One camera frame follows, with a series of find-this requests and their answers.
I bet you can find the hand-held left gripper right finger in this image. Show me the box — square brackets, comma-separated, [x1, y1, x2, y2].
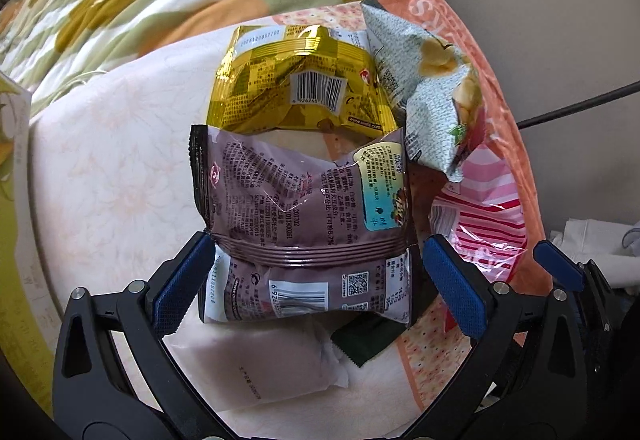
[400, 234, 587, 440]

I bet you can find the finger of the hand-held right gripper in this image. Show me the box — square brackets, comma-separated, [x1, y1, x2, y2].
[532, 243, 626, 336]

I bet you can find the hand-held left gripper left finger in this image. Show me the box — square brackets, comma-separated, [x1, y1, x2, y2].
[52, 231, 236, 440]

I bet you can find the pale purple snack packet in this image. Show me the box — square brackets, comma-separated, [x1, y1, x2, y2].
[197, 247, 415, 325]

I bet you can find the brown snack packet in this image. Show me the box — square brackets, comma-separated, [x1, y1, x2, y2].
[189, 123, 415, 268]

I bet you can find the green cardboard box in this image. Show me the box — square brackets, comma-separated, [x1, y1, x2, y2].
[0, 73, 56, 421]

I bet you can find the white crumpled cloth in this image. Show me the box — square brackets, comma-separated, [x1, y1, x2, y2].
[550, 219, 640, 301]

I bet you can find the pink striped snack packet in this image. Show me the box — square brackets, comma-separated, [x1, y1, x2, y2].
[429, 143, 530, 285]

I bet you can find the pink plastic bag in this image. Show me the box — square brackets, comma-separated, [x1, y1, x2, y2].
[275, 0, 553, 416]

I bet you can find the dark green snack packet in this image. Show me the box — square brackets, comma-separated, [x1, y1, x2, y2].
[330, 313, 407, 367]

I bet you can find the white tissue packet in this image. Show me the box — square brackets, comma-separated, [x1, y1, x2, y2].
[162, 327, 351, 408]

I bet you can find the grey-green popcorn packet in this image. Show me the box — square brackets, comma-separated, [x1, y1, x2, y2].
[361, 0, 487, 183]

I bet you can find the gold foil snack packet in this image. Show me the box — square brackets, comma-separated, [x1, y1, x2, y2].
[209, 23, 401, 133]

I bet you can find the black cable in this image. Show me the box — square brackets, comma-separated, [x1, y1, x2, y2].
[517, 81, 640, 130]

